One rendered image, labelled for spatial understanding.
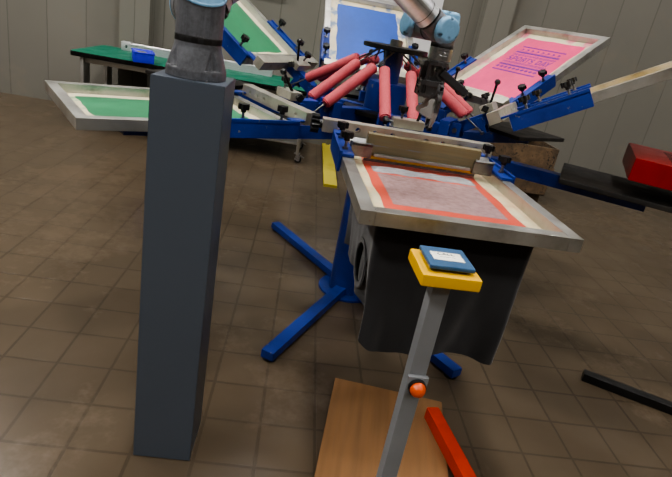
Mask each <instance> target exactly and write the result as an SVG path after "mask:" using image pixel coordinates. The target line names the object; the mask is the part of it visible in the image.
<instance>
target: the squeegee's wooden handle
mask: <svg viewBox="0 0 672 477"><path fill-rule="evenodd" d="M366 143H372V144H374V146H373V148H372V153H371V155H374V153H378V154H385V155H391V156H398V157H404V158H411V159H417V160H424V161H430V162H437V163H444V164H450V165H457V166H463V167H469V168H470V170H471V171H472V168H473V164H474V162H475V160H480V157H481V154H482V151H481V150H480V149H476V148H469V147H463V146H457V145H450V144H444V143H438V142H432V141H425V140H419V139H413V138H406V137H400V136H394V135H387V134H381V133H375V132H368V134H367V139H366Z"/></svg>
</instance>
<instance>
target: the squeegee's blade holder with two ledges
mask: <svg viewBox="0 0 672 477"><path fill-rule="evenodd" d="M373 156H374V157H380V158H386V159H393V160H399V161H406V162H412V163H419V164H426V165H432V166H439V167H445V168H452V169H458V170H465V171H470V168H469V167H463V166H457V165H450V164H444V163H437V162H430V161H424V160H417V159H411V158H404V157H398V156H391V155H385V154H378V153H374V155H373Z"/></svg>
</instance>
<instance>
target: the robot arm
mask: <svg viewBox="0 0 672 477"><path fill-rule="evenodd" d="M238 1H240V0H169V5H170V10H171V13H172V15H173V17H174V19H175V36H174V44H173V46H172V49H171V51H170V54H169V56H168V59H167V61H166V64H165V73H166V74H168V75H171V76H174V77H178V78H182V79H187V80H193V81H201V82H212V83H221V82H225V81H226V68H225V63H224V58H223V54H222V40H223V30H224V19H225V15H227V14H229V13H230V10H231V6H232V4H234V3H236V2H238ZM393 1H394V2H395V3H396V4H397V5H398V6H399V7H400V8H401V9H402V10H403V11H404V13H403V15H402V17H401V19H400V24H399V29H400V33H401V34H402V35H404V36H408V37H409V38H410V37H413V38H418V39H423V40H428V41H431V45H430V49H429V53H428V59H429V60H423V59H422V63H421V67H420V72H419V77H417V80H416V85H415V89H414V93H415V94H417V95H418V96H421V97H423V98H425V99H424V102H423V103H422V104H419V105H417V106H416V111H417V112H420V114H421V115H423V116H425V117H426V118H425V125H427V124H428V123H429V128H431V127H432V125H433V124H434V122H435V120H436V118H437V115H438V112H439V109H440V106H441V102H442V96H443V93H444V84H445V83H446V84H448V85H449V86H450V87H451V88H452V89H453V90H454V91H455V93H456V94H457V95H461V96H465V95H466V94H467V93H468V90H467V89H466V87H465V86H464V85H463V84H460V83H459V82H458V81H457V80H456V79H455V78H454V77H452V76H451V75H450V74H449V73H448V72H447V71H446V70H444V69H442V67H446V68H448V67H449V63H448V62H450V61H451V57H452V52H453V48H454V44H455V40H456V38H457V36H458V34H459V30H460V27H459V23H460V14H459V13H456V12H451V11H445V10H441V9H440V8H439V7H438V6H437V5H436V3H435V2H434V1H433V0H393ZM435 68H436V70H434V69H435ZM416 86H417V87H416Z"/></svg>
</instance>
